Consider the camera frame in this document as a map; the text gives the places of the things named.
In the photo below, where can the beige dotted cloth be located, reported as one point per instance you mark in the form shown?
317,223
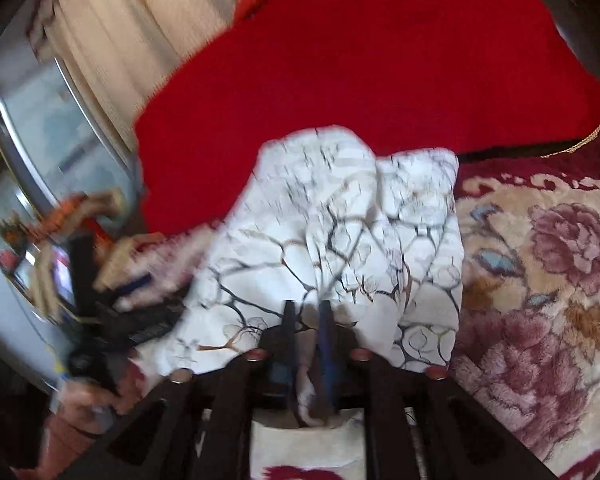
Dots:
120,35

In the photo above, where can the person's left hand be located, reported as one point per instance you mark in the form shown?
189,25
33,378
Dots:
87,407

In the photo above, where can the red quilt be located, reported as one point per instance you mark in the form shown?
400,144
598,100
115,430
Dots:
380,60

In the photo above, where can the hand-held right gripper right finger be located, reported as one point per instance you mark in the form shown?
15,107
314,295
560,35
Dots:
326,340

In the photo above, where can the white crackle print garment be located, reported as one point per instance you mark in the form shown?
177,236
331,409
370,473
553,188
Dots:
330,240

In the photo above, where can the person's left forearm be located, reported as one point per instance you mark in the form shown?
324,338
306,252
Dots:
60,455

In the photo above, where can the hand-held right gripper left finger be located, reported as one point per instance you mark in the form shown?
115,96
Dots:
284,332

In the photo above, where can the floral plush blanket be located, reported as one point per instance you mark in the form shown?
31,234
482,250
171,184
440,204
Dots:
530,285

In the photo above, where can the grey white appliance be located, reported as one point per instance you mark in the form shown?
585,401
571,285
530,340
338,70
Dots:
45,125

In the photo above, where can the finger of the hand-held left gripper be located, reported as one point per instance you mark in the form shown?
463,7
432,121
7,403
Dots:
132,285

